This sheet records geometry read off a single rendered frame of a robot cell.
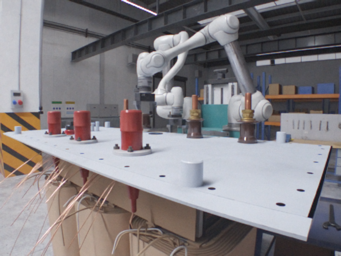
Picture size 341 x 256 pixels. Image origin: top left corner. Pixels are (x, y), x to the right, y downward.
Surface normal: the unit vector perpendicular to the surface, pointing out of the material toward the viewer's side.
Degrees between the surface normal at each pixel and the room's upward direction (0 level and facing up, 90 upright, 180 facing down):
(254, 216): 11
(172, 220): 90
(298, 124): 90
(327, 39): 90
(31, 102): 90
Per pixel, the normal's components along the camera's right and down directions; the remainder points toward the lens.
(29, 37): 0.76, 0.05
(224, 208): -0.12, -0.97
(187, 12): -0.65, 0.06
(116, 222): 0.22, 0.07
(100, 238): -0.36, 0.07
